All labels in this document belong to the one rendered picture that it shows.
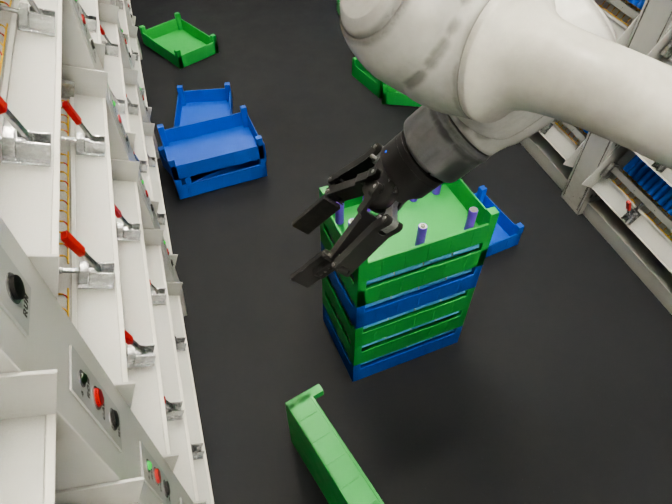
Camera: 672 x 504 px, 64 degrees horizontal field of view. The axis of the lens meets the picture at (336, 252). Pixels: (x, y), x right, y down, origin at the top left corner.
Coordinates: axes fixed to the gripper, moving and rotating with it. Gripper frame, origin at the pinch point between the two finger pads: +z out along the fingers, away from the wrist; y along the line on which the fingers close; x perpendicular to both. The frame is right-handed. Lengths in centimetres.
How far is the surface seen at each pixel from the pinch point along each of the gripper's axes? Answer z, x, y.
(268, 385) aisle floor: 59, -36, 13
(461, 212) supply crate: 0, -42, 32
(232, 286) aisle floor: 68, -27, 44
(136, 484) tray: 6.6, 14.7, -31.7
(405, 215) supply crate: 8.1, -32.9, 31.6
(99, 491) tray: 7.7, 17.4, -32.4
